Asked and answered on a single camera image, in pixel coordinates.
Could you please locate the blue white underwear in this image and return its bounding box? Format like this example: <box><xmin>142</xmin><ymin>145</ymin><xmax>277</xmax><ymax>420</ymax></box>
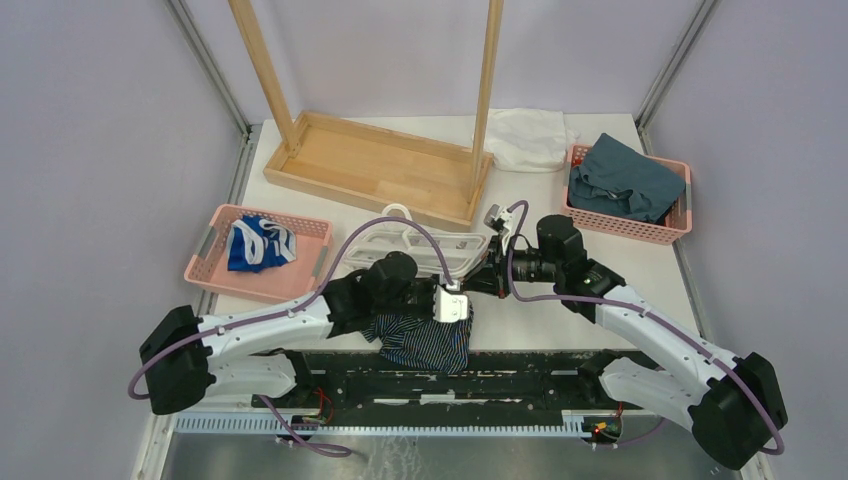
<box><xmin>225</xmin><ymin>215</ymin><xmax>297</xmax><ymax>273</ymax></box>

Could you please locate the pink basket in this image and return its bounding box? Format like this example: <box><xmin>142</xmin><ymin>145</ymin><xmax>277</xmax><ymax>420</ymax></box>
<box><xmin>562</xmin><ymin>135</ymin><xmax>694</xmax><ymax>245</ymax></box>
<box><xmin>184</xmin><ymin>204</ymin><xmax>332</xmax><ymax>303</ymax></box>

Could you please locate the teal grey underwear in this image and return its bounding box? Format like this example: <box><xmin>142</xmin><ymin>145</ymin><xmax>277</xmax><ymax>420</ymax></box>
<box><xmin>567</xmin><ymin>133</ymin><xmax>686</xmax><ymax>224</ymax></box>

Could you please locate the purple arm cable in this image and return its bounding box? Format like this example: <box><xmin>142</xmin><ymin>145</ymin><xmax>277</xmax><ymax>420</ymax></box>
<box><xmin>127</xmin><ymin>216</ymin><xmax>462</xmax><ymax>460</ymax></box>
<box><xmin>504</xmin><ymin>199</ymin><xmax>786</xmax><ymax>458</ymax></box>

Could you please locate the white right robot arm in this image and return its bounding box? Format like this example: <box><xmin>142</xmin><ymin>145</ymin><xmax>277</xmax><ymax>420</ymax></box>
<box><xmin>461</xmin><ymin>207</ymin><xmax>788</xmax><ymax>470</ymax></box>

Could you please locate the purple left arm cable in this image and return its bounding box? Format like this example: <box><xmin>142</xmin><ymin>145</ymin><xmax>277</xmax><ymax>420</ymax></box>
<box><xmin>127</xmin><ymin>216</ymin><xmax>462</xmax><ymax>460</ymax></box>

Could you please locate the pink basket left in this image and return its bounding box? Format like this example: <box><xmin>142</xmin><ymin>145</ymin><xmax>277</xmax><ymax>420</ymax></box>
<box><xmin>184</xmin><ymin>204</ymin><xmax>332</xmax><ymax>303</ymax></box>

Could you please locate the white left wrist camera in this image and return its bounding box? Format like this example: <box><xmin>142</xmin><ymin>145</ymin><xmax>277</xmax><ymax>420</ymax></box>
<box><xmin>433</xmin><ymin>285</ymin><xmax>471</xmax><ymax>324</ymax></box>

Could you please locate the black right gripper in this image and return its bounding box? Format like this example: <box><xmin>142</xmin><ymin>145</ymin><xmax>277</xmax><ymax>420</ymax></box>
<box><xmin>459</xmin><ymin>233</ymin><xmax>561</xmax><ymax>299</ymax></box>

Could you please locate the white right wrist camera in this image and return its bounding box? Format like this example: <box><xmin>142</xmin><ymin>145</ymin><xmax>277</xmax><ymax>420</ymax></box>
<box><xmin>483</xmin><ymin>204</ymin><xmax>517</xmax><ymax>257</ymax></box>

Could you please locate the wooden hanger rack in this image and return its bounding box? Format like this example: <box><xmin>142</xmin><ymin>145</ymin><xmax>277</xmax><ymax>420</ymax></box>
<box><xmin>229</xmin><ymin>1</ymin><xmax>504</xmax><ymax>232</ymax></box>

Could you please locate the pink basket right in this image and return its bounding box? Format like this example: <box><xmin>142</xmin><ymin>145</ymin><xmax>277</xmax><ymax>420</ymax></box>
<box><xmin>562</xmin><ymin>135</ymin><xmax>694</xmax><ymax>245</ymax></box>

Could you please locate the white folded cloth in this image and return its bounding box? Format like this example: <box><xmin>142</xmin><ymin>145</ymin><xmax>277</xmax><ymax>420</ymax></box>
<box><xmin>484</xmin><ymin>108</ymin><xmax>580</xmax><ymax>174</ymax></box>

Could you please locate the white slotted cable duct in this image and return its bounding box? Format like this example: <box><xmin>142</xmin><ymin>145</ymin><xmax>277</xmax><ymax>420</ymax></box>
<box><xmin>173</xmin><ymin>412</ymin><xmax>591</xmax><ymax>439</ymax></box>

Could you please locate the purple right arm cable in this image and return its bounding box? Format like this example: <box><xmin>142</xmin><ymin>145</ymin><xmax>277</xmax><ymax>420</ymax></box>
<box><xmin>504</xmin><ymin>199</ymin><xmax>786</xmax><ymax>458</ymax></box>

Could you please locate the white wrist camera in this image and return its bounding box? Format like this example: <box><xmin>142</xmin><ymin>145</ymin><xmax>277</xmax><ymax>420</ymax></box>
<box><xmin>483</xmin><ymin>204</ymin><xmax>517</xmax><ymax>257</ymax></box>
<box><xmin>433</xmin><ymin>285</ymin><xmax>471</xmax><ymax>324</ymax></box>

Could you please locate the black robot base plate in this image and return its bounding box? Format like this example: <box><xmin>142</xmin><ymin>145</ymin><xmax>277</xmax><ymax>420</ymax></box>
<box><xmin>271</xmin><ymin>351</ymin><xmax>618</xmax><ymax>427</ymax></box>

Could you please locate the white plastic clip hanger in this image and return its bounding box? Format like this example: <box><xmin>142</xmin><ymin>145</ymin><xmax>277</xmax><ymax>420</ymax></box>
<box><xmin>339</xmin><ymin>203</ymin><xmax>489</xmax><ymax>281</ymax></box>

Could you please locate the navy striped boxer underwear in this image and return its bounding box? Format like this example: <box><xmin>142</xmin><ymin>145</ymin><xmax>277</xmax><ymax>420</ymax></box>
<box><xmin>362</xmin><ymin>310</ymin><xmax>474</xmax><ymax>374</ymax></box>

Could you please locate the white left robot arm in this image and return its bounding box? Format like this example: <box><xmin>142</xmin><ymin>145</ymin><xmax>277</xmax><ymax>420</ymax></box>
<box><xmin>129</xmin><ymin>252</ymin><xmax>452</xmax><ymax>415</ymax></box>

